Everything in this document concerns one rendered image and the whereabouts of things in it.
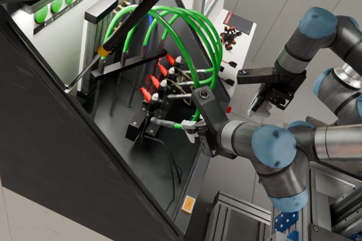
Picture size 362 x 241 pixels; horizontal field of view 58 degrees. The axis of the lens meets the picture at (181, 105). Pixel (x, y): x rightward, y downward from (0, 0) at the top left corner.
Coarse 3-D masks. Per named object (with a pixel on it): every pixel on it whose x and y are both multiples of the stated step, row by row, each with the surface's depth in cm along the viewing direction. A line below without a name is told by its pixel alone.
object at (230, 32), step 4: (224, 28) 173; (228, 28) 171; (232, 28) 171; (224, 32) 168; (228, 32) 169; (232, 32) 168; (236, 32) 173; (240, 32) 173; (220, 36) 168; (224, 36) 164; (228, 36) 161; (232, 36) 162; (236, 36) 170; (224, 40) 160; (228, 40) 162; (232, 40) 162; (228, 44) 159; (228, 48) 158; (232, 48) 158
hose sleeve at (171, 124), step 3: (156, 120) 97; (159, 120) 96; (162, 120) 96; (165, 120) 95; (168, 120) 95; (156, 123) 97; (159, 123) 96; (162, 123) 95; (165, 123) 95; (168, 123) 94; (171, 123) 93; (174, 123) 93; (168, 126) 94; (171, 126) 93
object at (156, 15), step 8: (128, 8) 85; (120, 16) 89; (152, 16) 81; (160, 16) 80; (112, 24) 92; (168, 24) 79; (104, 40) 98; (176, 40) 79; (184, 48) 79; (184, 56) 79; (192, 64) 79; (192, 72) 79; (192, 120) 87
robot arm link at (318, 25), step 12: (312, 12) 73; (324, 12) 74; (300, 24) 75; (312, 24) 72; (324, 24) 71; (336, 24) 73; (300, 36) 75; (312, 36) 73; (324, 36) 73; (288, 48) 79; (300, 48) 76; (312, 48) 76
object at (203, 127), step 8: (200, 120) 81; (200, 128) 77; (208, 128) 76; (200, 136) 81; (208, 136) 77; (216, 136) 75; (208, 144) 77; (216, 144) 77; (208, 152) 78; (216, 152) 78; (224, 152) 75
